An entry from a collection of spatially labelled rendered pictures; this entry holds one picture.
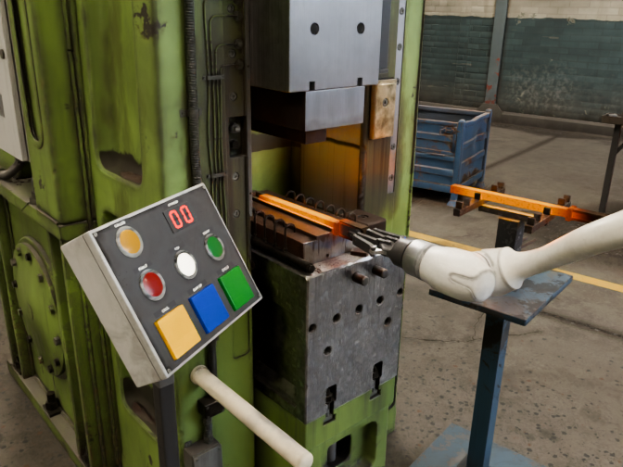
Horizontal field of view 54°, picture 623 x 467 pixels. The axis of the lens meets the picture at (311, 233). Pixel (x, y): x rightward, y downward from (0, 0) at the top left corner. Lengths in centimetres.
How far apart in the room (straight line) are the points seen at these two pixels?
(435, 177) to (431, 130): 40
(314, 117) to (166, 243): 53
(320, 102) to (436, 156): 378
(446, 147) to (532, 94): 418
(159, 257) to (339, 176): 93
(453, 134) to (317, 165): 324
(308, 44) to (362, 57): 18
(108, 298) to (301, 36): 74
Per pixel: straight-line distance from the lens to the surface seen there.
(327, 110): 153
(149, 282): 111
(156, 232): 116
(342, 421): 189
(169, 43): 143
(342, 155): 192
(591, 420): 283
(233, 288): 125
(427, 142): 527
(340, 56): 154
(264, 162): 205
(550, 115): 922
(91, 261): 108
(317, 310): 160
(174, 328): 111
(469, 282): 135
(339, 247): 167
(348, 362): 178
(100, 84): 178
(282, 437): 145
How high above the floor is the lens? 155
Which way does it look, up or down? 20 degrees down
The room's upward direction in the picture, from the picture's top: 1 degrees clockwise
